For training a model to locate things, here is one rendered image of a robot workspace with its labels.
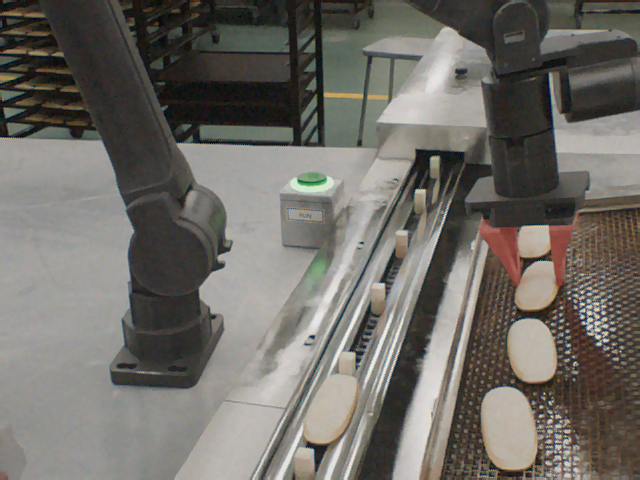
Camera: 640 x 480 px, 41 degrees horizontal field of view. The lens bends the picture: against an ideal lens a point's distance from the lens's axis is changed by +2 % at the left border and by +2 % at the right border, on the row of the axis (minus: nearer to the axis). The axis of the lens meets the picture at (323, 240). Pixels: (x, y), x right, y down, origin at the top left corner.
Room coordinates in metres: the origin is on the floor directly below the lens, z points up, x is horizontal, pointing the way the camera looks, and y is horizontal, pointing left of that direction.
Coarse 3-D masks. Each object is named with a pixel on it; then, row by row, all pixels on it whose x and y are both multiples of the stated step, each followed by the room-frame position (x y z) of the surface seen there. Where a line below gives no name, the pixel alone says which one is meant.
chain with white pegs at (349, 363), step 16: (432, 160) 1.19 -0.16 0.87; (432, 176) 1.19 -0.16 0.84; (416, 192) 1.06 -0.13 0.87; (416, 208) 1.06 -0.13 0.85; (416, 224) 1.02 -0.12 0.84; (400, 240) 0.92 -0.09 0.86; (400, 256) 0.92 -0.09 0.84; (384, 288) 0.79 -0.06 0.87; (384, 304) 0.79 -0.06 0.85; (368, 320) 0.77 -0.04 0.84; (368, 336) 0.74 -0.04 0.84; (352, 368) 0.65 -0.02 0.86; (304, 448) 0.53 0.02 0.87; (320, 448) 0.57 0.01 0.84; (304, 464) 0.52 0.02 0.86
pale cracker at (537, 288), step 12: (540, 264) 0.76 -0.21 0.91; (552, 264) 0.75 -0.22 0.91; (528, 276) 0.73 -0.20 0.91; (540, 276) 0.73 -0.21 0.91; (552, 276) 0.73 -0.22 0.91; (528, 288) 0.71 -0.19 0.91; (540, 288) 0.70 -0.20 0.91; (552, 288) 0.70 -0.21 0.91; (516, 300) 0.70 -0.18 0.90; (528, 300) 0.69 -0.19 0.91; (540, 300) 0.69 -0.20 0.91; (552, 300) 0.69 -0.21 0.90
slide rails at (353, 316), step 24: (408, 192) 1.11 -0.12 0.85; (432, 192) 1.11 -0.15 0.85; (408, 216) 1.03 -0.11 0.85; (432, 216) 1.02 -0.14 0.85; (384, 240) 0.95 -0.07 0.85; (384, 264) 0.89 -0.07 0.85; (408, 264) 0.88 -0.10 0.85; (360, 288) 0.83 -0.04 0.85; (408, 288) 0.83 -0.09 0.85; (360, 312) 0.77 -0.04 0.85; (384, 312) 0.77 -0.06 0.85; (336, 336) 0.73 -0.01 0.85; (384, 336) 0.73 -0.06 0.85; (336, 360) 0.68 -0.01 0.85; (312, 384) 0.65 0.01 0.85; (360, 384) 0.64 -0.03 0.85; (360, 408) 0.61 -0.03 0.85; (288, 432) 0.58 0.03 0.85; (288, 456) 0.55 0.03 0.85; (336, 456) 0.55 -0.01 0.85
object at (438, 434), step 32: (608, 224) 0.85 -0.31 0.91; (480, 256) 0.82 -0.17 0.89; (512, 288) 0.74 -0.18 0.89; (608, 288) 0.70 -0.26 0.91; (608, 320) 0.65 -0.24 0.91; (448, 352) 0.61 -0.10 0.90; (480, 352) 0.63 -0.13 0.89; (608, 352) 0.59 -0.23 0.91; (448, 384) 0.58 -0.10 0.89; (480, 384) 0.58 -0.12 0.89; (512, 384) 0.57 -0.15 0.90; (544, 384) 0.57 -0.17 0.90; (448, 416) 0.54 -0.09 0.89; (544, 416) 0.52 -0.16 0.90; (448, 448) 0.50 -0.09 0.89; (608, 448) 0.48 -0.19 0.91
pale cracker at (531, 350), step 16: (528, 320) 0.65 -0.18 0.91; (512, 336) 0.63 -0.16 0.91; (528, 336) 0.62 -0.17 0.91; (544, 336) 0.62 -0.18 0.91; (512, 352) 0.61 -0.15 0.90; (528, 352) 0.60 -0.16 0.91; (544, 352) 0.59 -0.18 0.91; (512, 368) 0.59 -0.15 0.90; (528, 368) 0.58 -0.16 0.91; (544, 368) 0.57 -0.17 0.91
